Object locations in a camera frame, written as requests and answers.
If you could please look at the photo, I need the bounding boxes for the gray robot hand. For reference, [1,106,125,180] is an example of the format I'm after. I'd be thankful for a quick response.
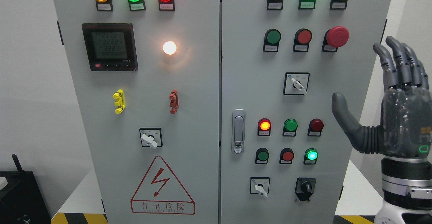
[332,36,432,159]

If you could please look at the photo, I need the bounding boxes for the lit green push button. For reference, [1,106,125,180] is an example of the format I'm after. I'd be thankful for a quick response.
[303,148,319,165]

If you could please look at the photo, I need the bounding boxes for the middle green indicator light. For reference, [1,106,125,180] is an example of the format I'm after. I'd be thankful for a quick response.
[282,118,298,137]

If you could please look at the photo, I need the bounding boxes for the red emergency stop button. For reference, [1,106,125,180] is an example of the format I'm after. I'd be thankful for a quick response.
[322,26,350,52]

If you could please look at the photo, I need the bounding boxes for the lower red push button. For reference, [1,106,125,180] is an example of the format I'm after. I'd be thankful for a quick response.
[279,148,295,165]

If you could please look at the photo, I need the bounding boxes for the red push button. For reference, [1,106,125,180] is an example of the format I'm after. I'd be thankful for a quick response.
[279,148,295,165]
[293,28,312,52]

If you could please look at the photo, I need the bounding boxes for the upper red push button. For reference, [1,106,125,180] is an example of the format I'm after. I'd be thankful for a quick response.
[293,28,312,52]

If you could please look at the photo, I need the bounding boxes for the lit red indicator light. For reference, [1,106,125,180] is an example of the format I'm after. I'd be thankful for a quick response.
[257,118,271,136]

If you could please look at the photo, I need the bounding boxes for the lower green push button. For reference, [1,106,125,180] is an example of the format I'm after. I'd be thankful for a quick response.
[255,148,269,165]

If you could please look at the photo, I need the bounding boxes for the upper green push button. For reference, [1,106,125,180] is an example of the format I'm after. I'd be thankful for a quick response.
[263,28,282,52]

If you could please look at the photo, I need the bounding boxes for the gray electrical cabinet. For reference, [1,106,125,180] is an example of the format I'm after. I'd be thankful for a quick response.
[54,0,391,224]

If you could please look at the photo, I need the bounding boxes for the red terminal connector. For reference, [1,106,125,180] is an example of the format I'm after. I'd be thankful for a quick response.
[169,90,179,115]

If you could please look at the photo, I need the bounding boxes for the white glowing indicator light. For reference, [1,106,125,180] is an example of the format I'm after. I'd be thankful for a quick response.
[162,41,177,56]

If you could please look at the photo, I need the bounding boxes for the red electric hazard sticker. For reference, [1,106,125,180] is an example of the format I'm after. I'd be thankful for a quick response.
[131,156,195,215]

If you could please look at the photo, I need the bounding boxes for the yellow terminal connector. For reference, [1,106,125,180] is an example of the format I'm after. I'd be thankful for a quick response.
[112,90,126,114]

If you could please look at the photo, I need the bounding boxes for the black digital power meter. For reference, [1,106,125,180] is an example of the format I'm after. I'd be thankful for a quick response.
[82,23,138,71]

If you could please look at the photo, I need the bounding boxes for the black equipment case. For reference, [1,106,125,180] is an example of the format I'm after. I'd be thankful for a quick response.
[0,154,51,224]

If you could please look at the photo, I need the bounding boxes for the black selector switch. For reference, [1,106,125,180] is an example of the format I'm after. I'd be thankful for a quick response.
[295,177,316,201]

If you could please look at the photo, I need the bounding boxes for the silver door handle lock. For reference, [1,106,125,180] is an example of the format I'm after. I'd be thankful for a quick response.
[232,109,246,154]

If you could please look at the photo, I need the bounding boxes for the left door gray rotary switch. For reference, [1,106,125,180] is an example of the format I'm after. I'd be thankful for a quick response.
[139,127,163,149]

